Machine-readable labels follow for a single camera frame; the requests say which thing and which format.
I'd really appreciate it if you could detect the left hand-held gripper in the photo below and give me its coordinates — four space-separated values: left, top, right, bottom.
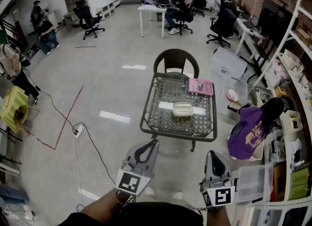
116 139 160 198

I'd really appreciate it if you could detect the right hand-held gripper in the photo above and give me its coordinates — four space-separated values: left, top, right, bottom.
198 150 236 207

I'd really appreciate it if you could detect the beige plastic lunch box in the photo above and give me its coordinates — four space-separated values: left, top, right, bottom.
171 102 195 119

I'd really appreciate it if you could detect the person's left forearm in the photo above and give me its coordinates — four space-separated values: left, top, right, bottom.
80 188 131 221

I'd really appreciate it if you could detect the person's right forearm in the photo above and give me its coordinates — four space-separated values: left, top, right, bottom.
207 207 231 226

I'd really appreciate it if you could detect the wicker glass-top table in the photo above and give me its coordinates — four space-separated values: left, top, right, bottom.
139 72 218 152

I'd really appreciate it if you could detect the clear plastic box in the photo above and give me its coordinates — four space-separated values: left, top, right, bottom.
233 163 274 204

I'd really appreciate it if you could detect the person's black shirt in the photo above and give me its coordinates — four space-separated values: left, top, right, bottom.
58 202 204 226

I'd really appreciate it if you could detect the white power strip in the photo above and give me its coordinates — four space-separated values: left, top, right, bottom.
72 122 86 139

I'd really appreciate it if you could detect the pink plate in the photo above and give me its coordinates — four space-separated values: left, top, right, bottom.
226 88 240 102

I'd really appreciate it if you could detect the white shelf rack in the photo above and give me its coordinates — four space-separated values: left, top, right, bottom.
248 0 312 226

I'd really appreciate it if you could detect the clear plastic storage bin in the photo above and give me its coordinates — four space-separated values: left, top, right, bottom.
220 78 249 116

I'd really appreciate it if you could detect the pink book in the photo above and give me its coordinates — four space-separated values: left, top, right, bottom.
187 77 215 97

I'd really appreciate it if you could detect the dark wicker chair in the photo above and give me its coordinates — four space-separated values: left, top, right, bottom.
153 48 200 78

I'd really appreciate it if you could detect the white plastic basket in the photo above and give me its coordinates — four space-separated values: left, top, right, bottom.
264 64 283 88

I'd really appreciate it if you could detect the pink bag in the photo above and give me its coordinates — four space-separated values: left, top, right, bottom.
271 58 291 81

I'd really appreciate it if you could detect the yellow plastic crate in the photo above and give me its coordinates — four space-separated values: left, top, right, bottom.
0 85 29 133

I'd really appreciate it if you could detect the white desk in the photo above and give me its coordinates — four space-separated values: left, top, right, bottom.
234 17 266 61
137 3 171 38

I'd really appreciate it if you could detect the white low cabinet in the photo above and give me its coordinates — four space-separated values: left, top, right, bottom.
96 0 117 21

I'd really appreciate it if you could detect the black television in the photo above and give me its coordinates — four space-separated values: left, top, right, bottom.
257 0 300 48

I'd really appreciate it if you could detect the black power cable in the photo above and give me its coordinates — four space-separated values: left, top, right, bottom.
36 87 117 186

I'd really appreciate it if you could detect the white power cable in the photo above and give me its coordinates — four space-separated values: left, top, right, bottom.
73 137 86 206

